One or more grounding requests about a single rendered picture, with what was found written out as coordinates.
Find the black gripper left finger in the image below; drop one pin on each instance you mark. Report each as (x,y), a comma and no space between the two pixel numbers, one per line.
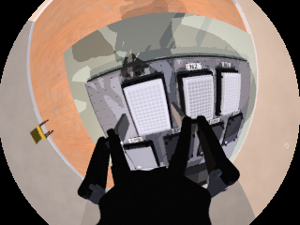
(94,183)

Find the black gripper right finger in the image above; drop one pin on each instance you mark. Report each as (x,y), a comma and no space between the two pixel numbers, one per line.
(222,173)

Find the grey button panel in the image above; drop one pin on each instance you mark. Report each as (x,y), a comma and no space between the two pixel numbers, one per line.
(197,174)

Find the dark grey perforated base plate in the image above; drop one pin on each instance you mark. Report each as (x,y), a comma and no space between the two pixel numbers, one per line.
(108,102)

